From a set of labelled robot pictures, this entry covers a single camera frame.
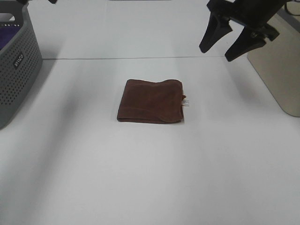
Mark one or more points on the purple towel in basket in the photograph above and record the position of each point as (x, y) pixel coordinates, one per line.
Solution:
(8, 34)

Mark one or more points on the beige basket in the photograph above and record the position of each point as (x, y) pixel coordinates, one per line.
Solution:
(278, 63)

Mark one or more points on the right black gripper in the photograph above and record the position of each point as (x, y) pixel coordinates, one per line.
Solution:
(252, 14)

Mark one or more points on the brown towel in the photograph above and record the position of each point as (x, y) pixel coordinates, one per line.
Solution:
(152, 102)

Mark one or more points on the grey perforated basket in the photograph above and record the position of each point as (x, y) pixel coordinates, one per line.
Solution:
(20, 61)

